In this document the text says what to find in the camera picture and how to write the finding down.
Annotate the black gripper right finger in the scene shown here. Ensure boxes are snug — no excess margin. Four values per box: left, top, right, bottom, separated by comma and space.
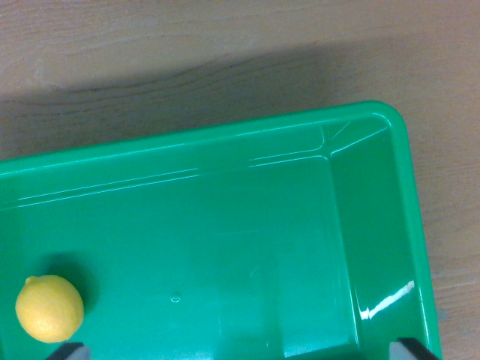
388, 337, 440, 360

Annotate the yellow lemon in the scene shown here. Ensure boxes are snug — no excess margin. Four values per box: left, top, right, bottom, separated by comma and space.
15, 274, 86, 344

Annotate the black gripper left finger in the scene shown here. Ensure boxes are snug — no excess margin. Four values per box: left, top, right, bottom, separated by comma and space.
45, 341, 92, 360

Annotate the green plastic bin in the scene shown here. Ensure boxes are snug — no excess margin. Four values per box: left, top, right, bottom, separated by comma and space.
0, 100, 443, 360

